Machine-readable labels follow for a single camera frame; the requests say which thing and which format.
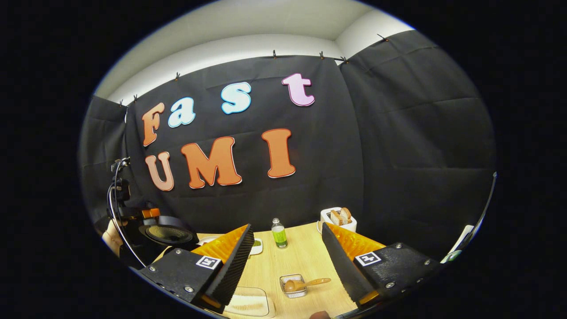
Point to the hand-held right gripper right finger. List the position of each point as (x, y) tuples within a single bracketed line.
[(343, 270)]

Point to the clear chopstick holder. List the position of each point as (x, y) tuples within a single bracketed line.
[(293, 288)]

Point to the row of black cloth clips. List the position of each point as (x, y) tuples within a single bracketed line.
[(274, 54)]

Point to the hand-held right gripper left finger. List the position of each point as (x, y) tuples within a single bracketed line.
[(234, 266)]

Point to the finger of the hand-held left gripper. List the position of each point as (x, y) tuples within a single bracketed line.
[(150, 213)]

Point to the wooden spoon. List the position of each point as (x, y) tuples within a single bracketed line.
[(310, 282)]

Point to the white rice cooker dark lid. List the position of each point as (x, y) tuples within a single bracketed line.
[(168, 232)]

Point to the black backdrop cloth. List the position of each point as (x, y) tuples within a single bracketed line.
[(398, 133)]

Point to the green drink bottle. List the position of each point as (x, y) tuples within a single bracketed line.
[(279, 237)]

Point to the white toaster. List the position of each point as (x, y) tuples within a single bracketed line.
[(325, 221)]

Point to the white object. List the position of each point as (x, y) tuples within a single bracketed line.
[(456, 243)]

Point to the clear container of white rice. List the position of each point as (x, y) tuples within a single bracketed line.
[(248, 303)]

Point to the toasted bread slice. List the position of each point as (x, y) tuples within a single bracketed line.
[(335, 218), (346, 215)]

